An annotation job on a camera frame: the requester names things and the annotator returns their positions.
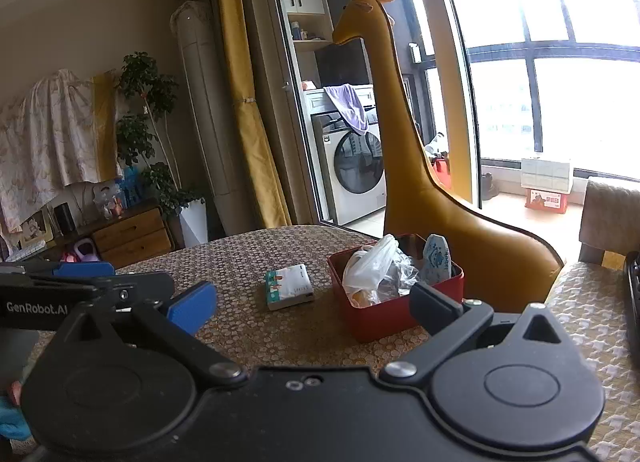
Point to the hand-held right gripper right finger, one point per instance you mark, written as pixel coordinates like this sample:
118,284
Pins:
432,307

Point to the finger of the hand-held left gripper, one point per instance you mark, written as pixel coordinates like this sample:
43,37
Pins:
125,287
82,269

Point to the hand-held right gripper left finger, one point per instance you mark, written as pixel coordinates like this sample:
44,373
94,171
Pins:
192,309

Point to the blue printed face mask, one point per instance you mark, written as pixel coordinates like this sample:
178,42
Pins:
437,257

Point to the red tin box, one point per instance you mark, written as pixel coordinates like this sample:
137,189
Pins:
380,322

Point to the white translucent plastic bag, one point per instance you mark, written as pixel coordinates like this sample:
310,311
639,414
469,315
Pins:
370,262

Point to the green white tissue pack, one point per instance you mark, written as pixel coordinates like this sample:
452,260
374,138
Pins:
290,287

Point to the purple kettlebell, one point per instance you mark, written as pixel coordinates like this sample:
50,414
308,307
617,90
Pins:
86,252

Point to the wooden drawer cabinet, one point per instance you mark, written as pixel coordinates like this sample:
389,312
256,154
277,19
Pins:
132,237

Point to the black cylinder speaker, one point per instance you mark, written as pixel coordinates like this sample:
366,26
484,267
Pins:
64,217

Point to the glass jar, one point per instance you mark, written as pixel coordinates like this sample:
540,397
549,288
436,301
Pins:
111,204

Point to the white plant pot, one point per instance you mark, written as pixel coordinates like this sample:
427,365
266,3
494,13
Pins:
194,222

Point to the blue bottles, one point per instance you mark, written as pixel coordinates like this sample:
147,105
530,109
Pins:
130,187

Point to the blue fluffy cloth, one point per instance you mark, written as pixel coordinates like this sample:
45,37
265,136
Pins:
11,419

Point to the floral cover cloth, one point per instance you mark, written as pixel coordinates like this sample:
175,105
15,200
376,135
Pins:
40,142

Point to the yellow leather giraffe statue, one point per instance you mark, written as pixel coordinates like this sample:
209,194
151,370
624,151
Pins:
400,167

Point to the yellow hanging cloth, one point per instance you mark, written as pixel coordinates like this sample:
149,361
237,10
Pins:
107,127

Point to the red printed box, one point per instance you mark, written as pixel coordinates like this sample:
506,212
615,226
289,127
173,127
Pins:
546,202

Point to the white washing machine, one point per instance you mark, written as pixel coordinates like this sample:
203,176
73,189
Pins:
350,167

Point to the houndstooth seat cushion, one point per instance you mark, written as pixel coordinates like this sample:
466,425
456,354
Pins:
595,332

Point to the white storage box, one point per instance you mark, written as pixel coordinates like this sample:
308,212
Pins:
546,175

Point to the cloth-covered standing air conditioner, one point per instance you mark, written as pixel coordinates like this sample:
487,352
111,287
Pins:
200,117

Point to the green potted tree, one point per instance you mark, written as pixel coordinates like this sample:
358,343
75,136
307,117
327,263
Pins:
145,87

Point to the brown chair back cushion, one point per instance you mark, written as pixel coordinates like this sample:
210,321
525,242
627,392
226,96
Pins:
610,217

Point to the purple cloth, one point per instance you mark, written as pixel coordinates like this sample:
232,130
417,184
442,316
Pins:
350,105

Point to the yellow curtain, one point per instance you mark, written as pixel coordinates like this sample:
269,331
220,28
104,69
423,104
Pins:
245,92

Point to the photo frame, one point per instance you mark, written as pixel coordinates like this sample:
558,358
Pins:
35,228

